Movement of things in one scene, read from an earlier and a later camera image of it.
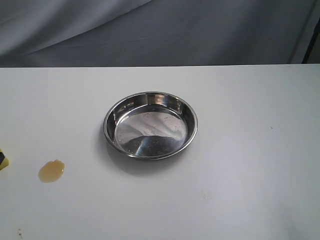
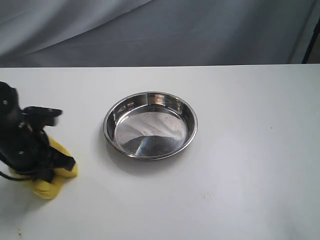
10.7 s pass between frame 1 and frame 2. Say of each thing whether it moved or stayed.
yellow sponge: moved
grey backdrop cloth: stayed
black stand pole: stayed
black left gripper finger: moved
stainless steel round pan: stayed
